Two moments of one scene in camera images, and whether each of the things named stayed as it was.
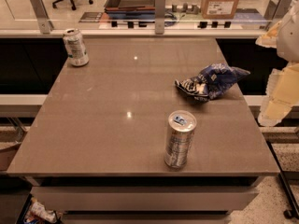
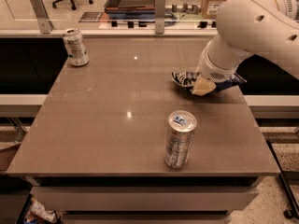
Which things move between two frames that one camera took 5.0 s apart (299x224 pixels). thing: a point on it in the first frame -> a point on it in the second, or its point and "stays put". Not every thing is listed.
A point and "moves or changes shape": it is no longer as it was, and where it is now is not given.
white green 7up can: x=76 y=48 stays put
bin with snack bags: x=35 y=212 stays put
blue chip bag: x=212 y=81 moves or changes shape
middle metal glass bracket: x=160 y=12 stays put
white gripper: x=290 y=36 -> x=212 y=71
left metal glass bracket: x=42 y=16 stays put
